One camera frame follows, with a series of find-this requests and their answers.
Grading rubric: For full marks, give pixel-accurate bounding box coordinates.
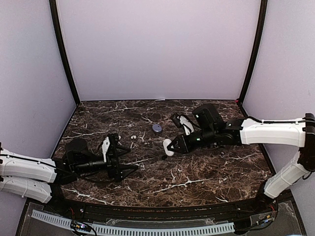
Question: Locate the black frame post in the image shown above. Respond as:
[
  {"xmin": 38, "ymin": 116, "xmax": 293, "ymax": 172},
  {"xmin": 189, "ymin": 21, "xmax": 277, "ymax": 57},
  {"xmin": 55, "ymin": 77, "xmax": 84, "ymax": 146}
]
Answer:
[
  {"xmin": 49, "ymin": 0, "xmax": 81, "ymax": 106},
  {"xmin": 238, "ymin": 0, "xmax": 268, "ymax": 106}
]

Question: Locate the purple round charging case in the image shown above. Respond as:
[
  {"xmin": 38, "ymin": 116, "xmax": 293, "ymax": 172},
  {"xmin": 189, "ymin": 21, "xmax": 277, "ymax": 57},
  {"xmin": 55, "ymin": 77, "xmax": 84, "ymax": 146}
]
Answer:
[{"xmin": 152, "ymin": 124, "xmax": 162, "ymax": 134}]

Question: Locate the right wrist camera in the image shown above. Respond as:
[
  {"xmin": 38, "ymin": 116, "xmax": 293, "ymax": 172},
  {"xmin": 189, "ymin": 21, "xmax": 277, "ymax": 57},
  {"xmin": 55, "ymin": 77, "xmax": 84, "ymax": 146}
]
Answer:
[{"xmin": 171, "ymin": 113, "xmax": 194, "ymax": 135}]

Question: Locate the left black frame post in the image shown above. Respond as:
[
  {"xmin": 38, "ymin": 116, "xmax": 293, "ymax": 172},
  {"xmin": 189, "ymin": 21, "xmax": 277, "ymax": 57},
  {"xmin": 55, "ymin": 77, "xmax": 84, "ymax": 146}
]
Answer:
[{"xmin": 49, "ymin": 0, "xmax": 81, "ymax": 106}]

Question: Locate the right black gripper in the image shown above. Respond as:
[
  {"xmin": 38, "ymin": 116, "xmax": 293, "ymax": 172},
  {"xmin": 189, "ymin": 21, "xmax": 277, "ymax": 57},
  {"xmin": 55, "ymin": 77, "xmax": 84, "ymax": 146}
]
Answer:
[{"xmin": 168, "ymin": 126, "xmax": 217, "ymax": 154}]

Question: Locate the white slotted cable duct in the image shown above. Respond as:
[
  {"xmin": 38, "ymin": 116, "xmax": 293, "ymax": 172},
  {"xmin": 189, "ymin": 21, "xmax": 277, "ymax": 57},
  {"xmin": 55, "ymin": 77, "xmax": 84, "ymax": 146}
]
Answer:
[{"xmin": 31, "ymin": 210, "xmax": 235, "ymax": 236}]

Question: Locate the right black frame post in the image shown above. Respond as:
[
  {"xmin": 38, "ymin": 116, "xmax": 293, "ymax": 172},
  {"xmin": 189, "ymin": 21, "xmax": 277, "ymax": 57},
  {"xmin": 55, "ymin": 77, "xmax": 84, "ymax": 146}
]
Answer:
[{"xmin": 238, "ymin": 0, "xmax": 268, "ymax": 106}]

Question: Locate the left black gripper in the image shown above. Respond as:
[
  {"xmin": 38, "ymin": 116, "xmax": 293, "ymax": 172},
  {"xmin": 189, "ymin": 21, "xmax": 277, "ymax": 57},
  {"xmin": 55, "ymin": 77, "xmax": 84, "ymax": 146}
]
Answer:
[{"xmin": 74, "ymin": 145, "xmax": 138, "ymax": 183}]

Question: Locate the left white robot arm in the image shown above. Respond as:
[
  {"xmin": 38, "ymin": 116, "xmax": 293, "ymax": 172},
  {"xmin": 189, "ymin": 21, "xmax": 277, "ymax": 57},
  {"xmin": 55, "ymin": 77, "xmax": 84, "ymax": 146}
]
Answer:
[{"xmin": 0, "ymin": 133, "xmax": 138, "ymax": 214}]

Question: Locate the white earbud charging case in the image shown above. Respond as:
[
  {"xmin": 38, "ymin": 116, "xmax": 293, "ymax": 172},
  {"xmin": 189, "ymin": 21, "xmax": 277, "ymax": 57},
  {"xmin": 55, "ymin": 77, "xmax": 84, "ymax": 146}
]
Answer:
[{"xmin": 162, "ymin": 139, "xmax": 175, "ymax": 157}]

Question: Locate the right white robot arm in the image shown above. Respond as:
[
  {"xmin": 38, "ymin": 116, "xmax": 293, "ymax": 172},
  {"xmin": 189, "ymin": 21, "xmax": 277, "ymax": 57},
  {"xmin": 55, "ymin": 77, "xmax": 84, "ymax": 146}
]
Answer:
[{"xmin": 163, "ymin": 103, "xmax": 315, "ymax": 213}]

